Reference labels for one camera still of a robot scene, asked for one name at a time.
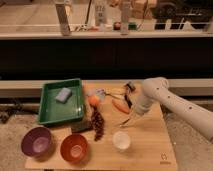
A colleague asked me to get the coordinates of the wooden board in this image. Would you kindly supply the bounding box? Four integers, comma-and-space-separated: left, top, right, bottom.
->
24, 79, 179, 171

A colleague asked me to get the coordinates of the white cup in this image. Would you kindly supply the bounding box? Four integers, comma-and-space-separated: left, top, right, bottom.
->
112, 131, 131, 151

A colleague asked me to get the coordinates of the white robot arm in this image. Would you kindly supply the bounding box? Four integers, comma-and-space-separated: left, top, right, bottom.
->
133, 77, 213, 143

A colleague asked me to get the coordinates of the dark rectangular block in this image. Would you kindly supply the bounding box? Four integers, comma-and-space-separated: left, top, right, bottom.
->
71, 121, 92, 133

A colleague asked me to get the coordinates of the brown grape bunch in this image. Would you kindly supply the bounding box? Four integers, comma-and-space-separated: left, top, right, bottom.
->
91, 108, 105, 141

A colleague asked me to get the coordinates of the green plastic tray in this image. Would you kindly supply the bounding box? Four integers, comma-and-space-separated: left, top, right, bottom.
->
38, 78, 85, 126

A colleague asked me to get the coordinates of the blue sponge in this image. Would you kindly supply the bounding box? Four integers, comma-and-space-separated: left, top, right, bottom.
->
55, 88, 72, 103

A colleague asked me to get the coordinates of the orange carrot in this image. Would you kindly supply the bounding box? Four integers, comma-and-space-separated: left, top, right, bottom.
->
112, 100, 130, 114

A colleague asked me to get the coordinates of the orange fruit toy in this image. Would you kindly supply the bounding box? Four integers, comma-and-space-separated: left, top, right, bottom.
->
88, 95, 100, 107

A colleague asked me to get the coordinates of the grey cloth toy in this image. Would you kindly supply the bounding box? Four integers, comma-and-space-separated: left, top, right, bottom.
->
87, 89, 106, 101

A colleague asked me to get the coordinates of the orange bowl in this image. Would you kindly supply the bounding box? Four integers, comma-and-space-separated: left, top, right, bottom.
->
60, 134, 88, 163

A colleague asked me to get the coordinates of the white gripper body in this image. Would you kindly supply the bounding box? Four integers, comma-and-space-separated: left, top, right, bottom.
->
133, 94, 154, 116

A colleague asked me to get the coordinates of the purple bowl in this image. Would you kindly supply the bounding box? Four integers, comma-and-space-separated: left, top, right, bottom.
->
21, 127, 52, 157

